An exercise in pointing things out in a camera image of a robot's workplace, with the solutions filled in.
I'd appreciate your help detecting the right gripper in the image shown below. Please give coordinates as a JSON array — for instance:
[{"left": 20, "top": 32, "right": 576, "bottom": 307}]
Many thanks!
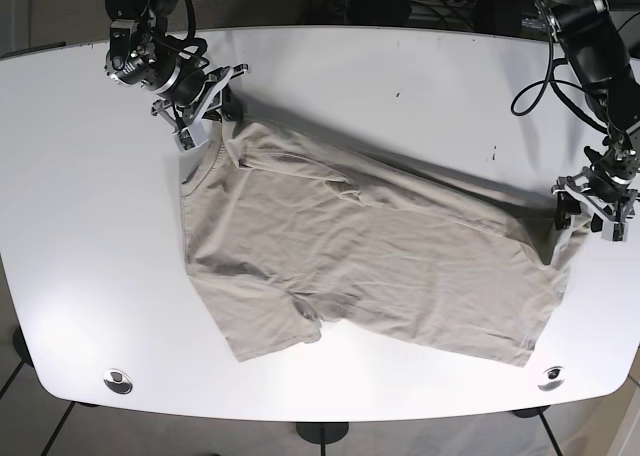
[{"left": 105, "top": 45, "right": 249, "bottom": 131}]

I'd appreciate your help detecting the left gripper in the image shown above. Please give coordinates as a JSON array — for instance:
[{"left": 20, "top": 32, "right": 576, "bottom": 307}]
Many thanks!
[{"left": 552, "top": 145, "right": 639, "bottom": 233}]

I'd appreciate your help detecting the beige T-shirt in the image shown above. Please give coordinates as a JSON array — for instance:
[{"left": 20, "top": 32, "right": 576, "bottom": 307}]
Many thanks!
[{"left": 181, "top": 122, "right": 589, "bottom": 367}]

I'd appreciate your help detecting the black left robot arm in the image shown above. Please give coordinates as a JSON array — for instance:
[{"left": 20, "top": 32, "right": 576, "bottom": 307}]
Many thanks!
[{"left": 543, "top": 0, "right": 639, "bottom": 242}]

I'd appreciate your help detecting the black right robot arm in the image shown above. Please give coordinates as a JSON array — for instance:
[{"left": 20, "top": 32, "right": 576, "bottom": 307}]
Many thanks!
[{"left": 105, "top": 0, "right": 248, "bottom": 133}]

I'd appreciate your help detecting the right chrome table grommet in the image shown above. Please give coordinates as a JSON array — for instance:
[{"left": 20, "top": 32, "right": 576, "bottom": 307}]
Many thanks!
[{"left": 537, "top": 366, "right": 566, "bottom": 392}]

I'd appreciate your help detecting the chrome table grommet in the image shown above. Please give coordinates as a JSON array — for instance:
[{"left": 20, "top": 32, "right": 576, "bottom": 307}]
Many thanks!
[
  {"left": 103, "top": 368, "right": 133, "bottom": 395},
  {"left": 537, "top": 366, "right": 566, "bottom": 392}
]

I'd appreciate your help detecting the left chrome table grommet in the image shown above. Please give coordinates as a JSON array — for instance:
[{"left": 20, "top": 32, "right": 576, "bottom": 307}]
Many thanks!
[{"left": 103, "top": 368, "right": 133, "bottom": 395}]

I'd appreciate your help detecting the black table base foot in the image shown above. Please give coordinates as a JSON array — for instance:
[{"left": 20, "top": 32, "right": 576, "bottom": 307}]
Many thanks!
[{"left": 295, "top": 422, "right": 349, "bottom": 446}]

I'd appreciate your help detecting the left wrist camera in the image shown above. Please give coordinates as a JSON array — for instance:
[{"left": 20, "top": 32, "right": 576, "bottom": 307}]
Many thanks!
[{"left": 602, "top": 220, "right": 627, "bottom": 242}]

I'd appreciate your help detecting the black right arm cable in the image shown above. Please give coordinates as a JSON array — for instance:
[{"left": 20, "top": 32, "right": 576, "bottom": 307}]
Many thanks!
[{"left": 149, "top": 0, "right": 211, "bottom": 72}]

